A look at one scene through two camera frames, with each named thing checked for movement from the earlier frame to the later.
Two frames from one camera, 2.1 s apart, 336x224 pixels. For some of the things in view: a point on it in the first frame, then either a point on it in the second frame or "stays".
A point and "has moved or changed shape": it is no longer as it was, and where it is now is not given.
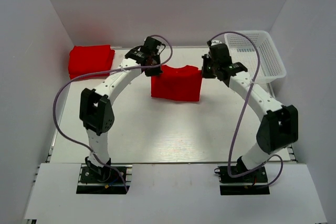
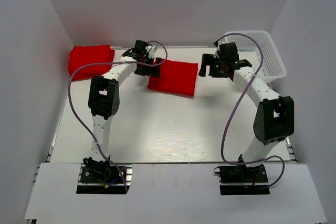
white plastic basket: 243,50 stays
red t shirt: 182,84 has moved or changed shape
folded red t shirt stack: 85,59 stays
